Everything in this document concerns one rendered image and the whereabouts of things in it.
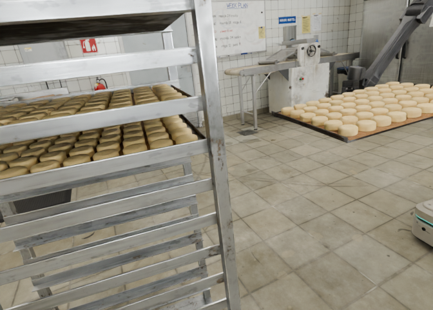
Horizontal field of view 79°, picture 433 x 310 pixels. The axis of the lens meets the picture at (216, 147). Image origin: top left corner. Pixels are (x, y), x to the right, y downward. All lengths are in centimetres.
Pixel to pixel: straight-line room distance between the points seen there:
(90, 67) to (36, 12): 10
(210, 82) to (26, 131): 32
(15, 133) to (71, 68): 14
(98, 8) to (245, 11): 455
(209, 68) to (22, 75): 30
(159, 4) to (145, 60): 9
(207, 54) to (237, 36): 438
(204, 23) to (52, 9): 24
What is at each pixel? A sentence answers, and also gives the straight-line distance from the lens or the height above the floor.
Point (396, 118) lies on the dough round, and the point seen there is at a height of 100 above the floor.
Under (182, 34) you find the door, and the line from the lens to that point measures 452.
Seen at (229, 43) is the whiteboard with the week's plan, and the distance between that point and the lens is 479.
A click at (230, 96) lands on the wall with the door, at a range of 484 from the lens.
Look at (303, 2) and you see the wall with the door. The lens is 577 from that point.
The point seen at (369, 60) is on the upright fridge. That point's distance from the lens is 518.
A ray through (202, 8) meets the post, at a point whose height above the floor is 130.
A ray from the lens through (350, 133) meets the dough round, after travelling 80.
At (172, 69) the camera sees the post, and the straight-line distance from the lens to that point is 94.
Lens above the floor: 124
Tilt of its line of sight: 20 degrees down
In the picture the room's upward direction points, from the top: 6 degrees counter-clockwise
